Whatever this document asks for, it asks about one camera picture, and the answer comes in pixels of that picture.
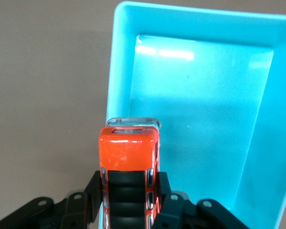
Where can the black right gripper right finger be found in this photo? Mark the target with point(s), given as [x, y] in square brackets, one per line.
[178, 212]

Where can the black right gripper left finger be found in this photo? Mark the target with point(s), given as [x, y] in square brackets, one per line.
[74, 212]

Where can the orange toy bus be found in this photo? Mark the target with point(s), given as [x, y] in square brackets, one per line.
[126, 152]

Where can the blue plastic box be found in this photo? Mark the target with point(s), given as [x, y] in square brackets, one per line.
[205, 95]

